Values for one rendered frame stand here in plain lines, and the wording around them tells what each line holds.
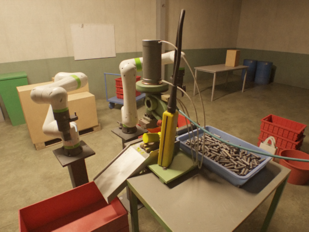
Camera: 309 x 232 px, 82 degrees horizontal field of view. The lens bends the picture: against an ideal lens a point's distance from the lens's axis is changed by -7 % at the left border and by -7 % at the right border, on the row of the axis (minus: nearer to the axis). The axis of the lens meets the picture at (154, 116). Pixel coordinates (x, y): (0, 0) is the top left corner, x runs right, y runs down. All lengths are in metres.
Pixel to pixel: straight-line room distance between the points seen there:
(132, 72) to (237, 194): 1.05
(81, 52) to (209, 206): 5.07
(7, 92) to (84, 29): 2.44
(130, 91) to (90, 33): 4.29
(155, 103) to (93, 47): 4.62
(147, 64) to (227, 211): 0.91
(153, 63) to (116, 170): 0.76
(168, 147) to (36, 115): 2.70
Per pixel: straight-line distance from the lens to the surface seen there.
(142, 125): 1.29
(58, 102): 1.18
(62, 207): 1.62
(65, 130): 1.26
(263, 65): 8.71
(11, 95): 4.78
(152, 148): 1.37
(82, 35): 5.60
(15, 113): 4.92
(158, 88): 1.15
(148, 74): 1.17
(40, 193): 2.82
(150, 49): 1.15
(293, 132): 3.45
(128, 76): 1.45
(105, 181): 1.39
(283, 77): 9.50
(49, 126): 1.59
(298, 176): 3.03
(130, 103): 1.51
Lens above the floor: 1.76
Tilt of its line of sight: 23 degrees down
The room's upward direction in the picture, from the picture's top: straight up
